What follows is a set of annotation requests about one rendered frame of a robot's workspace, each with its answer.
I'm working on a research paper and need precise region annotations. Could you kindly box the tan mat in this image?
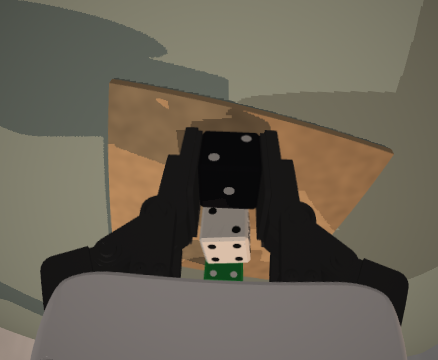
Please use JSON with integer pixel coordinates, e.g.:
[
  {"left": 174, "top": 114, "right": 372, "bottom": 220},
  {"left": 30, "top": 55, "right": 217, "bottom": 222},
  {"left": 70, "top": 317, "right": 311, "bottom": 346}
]
[{"left": 108, "top": 79, "right": 394, "bottom": 280}]

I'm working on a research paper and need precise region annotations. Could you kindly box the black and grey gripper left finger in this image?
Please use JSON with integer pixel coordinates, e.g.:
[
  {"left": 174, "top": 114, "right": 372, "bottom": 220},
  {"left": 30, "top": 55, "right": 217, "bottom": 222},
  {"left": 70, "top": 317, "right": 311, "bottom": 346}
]
[{"left": 40, "top": 127, "right": 203, "bottom": 310}]

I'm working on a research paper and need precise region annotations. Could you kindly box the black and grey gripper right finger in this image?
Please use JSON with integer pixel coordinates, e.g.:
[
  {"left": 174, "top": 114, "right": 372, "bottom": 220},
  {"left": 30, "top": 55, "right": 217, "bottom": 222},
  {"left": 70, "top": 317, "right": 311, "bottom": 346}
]
[{"left": 256, "top": 130, "right": 409, "bottom": 326}]

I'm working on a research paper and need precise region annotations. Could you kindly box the green die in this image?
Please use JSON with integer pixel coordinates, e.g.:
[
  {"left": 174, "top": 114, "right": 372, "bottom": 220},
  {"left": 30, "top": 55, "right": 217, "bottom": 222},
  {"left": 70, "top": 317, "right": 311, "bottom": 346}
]
[{"left": 204, "top": 261, "right": 243, "bottom": 281}]

